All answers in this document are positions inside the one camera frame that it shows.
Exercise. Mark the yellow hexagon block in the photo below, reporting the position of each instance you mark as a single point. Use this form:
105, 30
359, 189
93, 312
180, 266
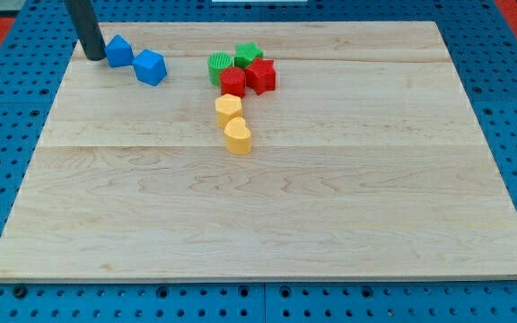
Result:
227, 107

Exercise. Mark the green cylinder block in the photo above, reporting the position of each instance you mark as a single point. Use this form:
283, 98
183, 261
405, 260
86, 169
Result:
216, 63

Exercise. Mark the light wooden board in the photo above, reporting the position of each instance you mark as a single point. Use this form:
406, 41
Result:
367, 164

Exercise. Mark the red cylinder block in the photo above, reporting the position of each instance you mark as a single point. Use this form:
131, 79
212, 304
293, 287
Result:
233, 81

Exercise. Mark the yellow heart block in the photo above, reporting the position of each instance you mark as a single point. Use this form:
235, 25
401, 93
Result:
237, 136

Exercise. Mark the blue cube block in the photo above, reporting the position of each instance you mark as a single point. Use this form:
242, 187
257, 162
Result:
149, 67

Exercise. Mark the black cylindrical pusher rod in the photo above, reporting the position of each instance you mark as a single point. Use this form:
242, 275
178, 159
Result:
87, 28

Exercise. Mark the red star block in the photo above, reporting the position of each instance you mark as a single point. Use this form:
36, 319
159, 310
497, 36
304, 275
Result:
261, 75

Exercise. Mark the green star block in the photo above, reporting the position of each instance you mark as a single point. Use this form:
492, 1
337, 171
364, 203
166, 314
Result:
246, 53

